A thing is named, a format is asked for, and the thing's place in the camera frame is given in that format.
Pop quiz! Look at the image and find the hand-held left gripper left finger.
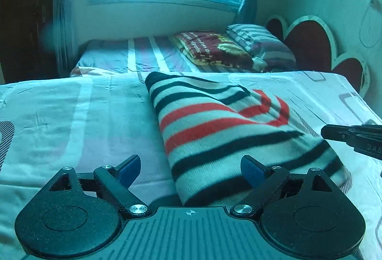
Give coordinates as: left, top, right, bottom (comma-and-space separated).
49, 154, 150, 217

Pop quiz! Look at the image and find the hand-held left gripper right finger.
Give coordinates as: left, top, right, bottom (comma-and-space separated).
231, 155, 338, 217

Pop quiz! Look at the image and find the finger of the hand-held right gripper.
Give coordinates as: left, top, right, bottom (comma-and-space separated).
321, 124, 355, 142

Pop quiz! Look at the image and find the striped knit sweater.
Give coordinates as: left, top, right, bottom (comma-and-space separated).
145, 71, 349, 207

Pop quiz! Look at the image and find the white patterned bedspread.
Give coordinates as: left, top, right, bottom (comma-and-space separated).
0, 70, 382, 260

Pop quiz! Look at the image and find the heart-shaped red headboard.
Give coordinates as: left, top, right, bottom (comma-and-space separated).
265, 15, 371, 97

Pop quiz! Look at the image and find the striped pillow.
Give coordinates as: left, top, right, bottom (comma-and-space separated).
226, 23, 297, 70

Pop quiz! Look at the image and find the bed with striped sheet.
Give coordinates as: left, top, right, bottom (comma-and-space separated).
69, 36, 299, 78

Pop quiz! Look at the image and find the folded red printed blanket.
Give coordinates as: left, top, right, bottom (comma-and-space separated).
170, 30, 258, 69

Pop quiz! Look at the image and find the thin wall cable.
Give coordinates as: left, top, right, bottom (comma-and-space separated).
359, 0, 382, 48

